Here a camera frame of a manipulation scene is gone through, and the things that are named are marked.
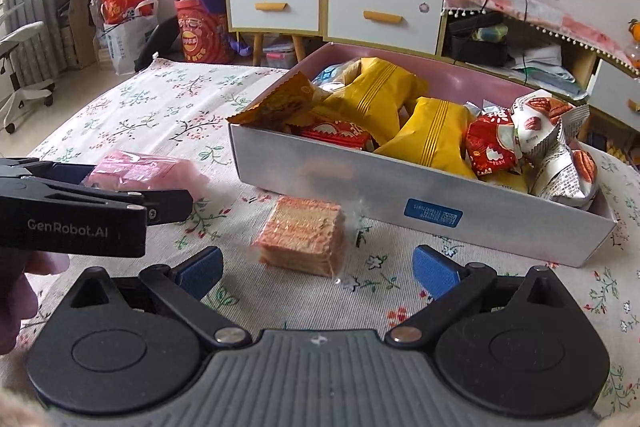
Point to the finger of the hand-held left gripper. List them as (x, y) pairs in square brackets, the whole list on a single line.
[(50, 172), (167, 204)]

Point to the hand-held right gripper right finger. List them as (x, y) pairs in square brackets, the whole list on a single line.
[(435, 274)]

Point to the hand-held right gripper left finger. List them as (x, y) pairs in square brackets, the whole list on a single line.
[(200, 274)]

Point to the pink snack packet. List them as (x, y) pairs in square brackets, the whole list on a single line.
[(150, 169)]

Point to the orange wafer packet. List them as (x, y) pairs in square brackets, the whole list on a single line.
[(300, 232)]

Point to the pink white cardboard box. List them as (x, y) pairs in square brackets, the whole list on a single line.
[(350, 187)]

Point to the red small snack packet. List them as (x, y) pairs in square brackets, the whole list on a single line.
[(340, 132), (492, 147)]

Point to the yellow ribbed snack packet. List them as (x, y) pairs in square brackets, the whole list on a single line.
[(430, 132), (370, 92)]

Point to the white pecan snack packet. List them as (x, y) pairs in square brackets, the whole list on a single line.
[(565, 177), (545, 117)]

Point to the clear blue white snack packet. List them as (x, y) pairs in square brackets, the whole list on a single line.
[(332, 74)]

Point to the person's left hand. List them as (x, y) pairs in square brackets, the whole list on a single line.
[(15, 297)]

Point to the floral tablecloth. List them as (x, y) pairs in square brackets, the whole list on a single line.
[(175, 107)]

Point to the white office chair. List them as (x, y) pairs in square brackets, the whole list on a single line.
[(22, 52)]

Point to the white paper bag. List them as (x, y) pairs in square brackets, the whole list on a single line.
[(125, 49)]

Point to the black leaning board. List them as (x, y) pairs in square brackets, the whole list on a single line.
[(155, 44)]

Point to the red round-print gift bag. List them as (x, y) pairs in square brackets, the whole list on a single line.
[(200, 34)]

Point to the red plastic bag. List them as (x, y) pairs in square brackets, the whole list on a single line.
[(122, 2)]

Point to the clear plastic bin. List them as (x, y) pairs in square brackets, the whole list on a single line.
[(280, 54)]

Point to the black storage box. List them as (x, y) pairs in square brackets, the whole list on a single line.
[(475, 47)]

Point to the stack of papers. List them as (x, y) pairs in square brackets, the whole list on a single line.
[(545, 67)]

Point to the large white stand drawer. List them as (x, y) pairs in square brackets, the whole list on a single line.
[(617, 87)]

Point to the pink floral cloth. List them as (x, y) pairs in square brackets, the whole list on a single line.
[(550, 22)]

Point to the jar of small oranges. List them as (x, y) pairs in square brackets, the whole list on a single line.
[(634, 54)]

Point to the orange fruit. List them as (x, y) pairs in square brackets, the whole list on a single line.
[(635, 31)]

